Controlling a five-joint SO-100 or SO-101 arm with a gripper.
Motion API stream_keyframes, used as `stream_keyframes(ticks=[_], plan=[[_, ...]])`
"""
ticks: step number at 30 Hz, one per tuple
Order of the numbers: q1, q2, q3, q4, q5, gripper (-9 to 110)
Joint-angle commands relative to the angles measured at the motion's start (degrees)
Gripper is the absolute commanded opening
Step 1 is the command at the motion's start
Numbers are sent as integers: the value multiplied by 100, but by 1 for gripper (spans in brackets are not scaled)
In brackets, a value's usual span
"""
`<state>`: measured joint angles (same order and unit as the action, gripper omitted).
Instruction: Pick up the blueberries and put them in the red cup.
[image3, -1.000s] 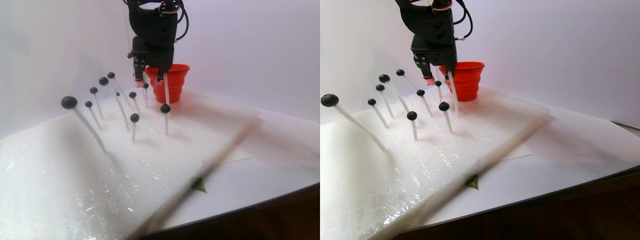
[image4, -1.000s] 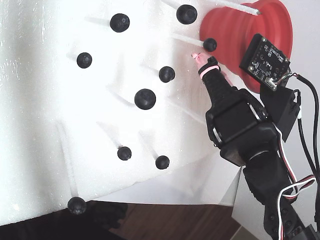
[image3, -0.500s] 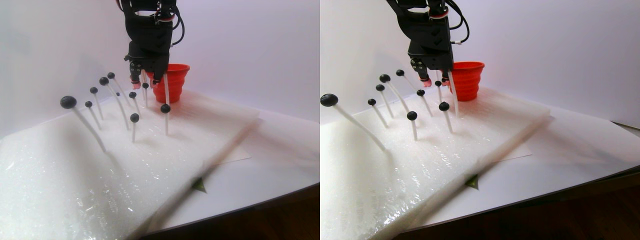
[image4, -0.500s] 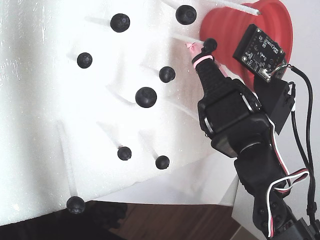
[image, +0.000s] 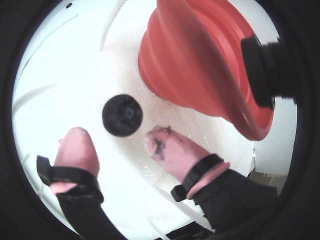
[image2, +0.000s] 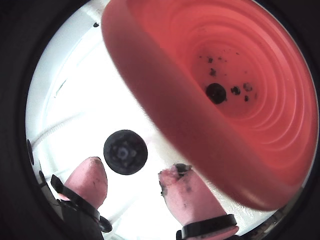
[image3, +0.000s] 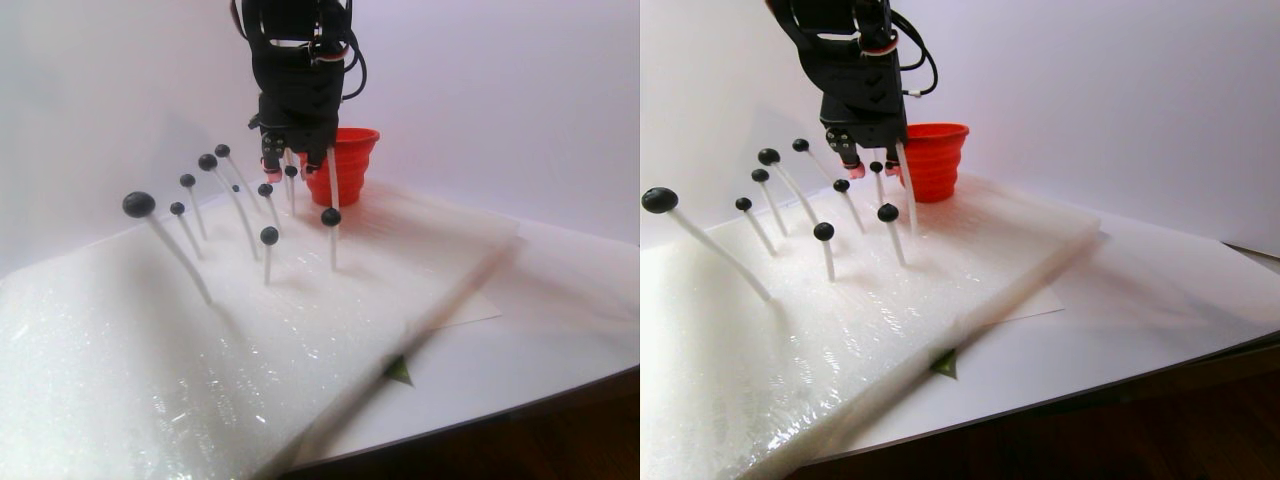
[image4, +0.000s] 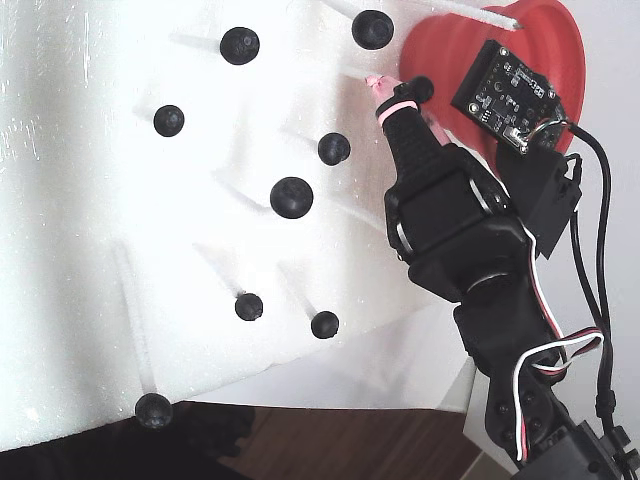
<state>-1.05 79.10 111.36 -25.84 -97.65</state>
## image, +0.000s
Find pink-tipped gripper finger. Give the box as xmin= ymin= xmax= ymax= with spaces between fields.
xmin=144 ymin=126 xmax=278 ymax=231
xmin=36 ymin=126 xmax=126 ymax=240

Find red collapsible cup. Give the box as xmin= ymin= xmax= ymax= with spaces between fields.
xmin=138 ymin=0 xmax=276 ymax=142

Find white foam board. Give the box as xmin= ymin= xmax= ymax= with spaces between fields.
xmin=11 ymin=0 xmax=281 ymax=240

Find white paper sheet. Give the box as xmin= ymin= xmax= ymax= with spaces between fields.
xmin=249 ymin=109 xmax=298 ymax=176

